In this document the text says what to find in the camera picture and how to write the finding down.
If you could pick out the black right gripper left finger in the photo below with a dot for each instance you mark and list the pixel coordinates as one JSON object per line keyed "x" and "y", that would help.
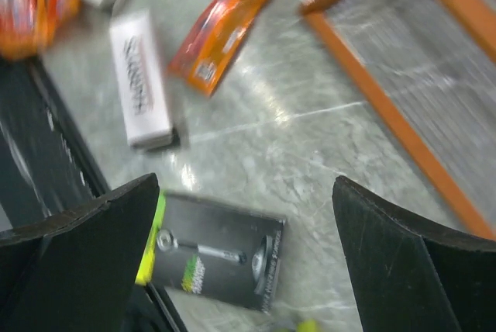
{"x": 75, "y": 271}

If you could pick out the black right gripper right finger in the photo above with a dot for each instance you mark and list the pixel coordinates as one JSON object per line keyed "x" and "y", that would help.
{"x": 409, "y": 273}

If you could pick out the black green razor box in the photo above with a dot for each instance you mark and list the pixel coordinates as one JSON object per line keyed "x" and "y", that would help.
{"x": 295, "y": 326}
{"x": 212, "y": 249}

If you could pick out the orange wooden shelf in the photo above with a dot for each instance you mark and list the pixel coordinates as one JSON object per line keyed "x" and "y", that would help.
{"x": 427, "y": 68}

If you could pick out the orange razor blister pack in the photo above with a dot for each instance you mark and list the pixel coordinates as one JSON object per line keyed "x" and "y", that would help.
{"x": 212, "y": 42}

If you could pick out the white Harry's box centre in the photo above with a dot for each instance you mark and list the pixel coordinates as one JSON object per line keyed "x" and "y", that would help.
{"x": 142, "y": 82}

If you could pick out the orange razor pack lower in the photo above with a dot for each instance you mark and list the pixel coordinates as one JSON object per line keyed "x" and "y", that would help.
{"x": 23, "y": 28}

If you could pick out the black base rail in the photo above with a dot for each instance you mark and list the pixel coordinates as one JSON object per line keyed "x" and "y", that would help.
{"x": 46, "y": 169}

